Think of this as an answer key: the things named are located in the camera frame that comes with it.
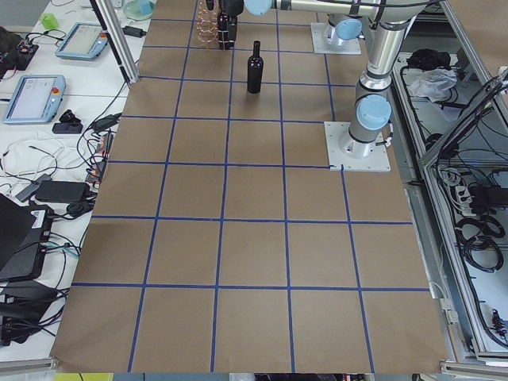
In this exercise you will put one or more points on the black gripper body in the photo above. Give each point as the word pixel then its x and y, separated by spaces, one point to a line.
pixel 229 6

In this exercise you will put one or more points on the dark wine bottle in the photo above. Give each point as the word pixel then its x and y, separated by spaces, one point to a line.
pixel 255 69

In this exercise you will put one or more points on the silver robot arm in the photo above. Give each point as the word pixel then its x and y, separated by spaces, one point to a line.
pixel 341 29
pixel 393 19

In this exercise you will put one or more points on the green plate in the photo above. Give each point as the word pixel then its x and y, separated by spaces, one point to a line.
pixel 139 10

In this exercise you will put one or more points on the blue teach pendant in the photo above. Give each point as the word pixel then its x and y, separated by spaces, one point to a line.
pixel 85 41
pixel 36 100

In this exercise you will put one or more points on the green box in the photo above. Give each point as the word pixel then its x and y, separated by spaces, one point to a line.
pixel 49 21

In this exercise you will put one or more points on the crumpled white cloth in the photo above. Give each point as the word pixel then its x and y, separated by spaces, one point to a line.
pixel 434 85

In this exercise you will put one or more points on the black power brick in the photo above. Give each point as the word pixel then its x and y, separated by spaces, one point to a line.
pixel 61 191

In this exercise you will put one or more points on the black laptop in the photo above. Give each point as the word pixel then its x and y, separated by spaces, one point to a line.
pixel 24 231

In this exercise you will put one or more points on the copper wire wine basket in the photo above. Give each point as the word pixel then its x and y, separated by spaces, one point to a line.
pixel 207 28

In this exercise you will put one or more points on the aluminium frame post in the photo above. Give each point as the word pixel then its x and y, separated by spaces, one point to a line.
pixel 110 24

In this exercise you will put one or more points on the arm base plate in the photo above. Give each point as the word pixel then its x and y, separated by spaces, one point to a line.
pixel 347 154
pixel 320 47

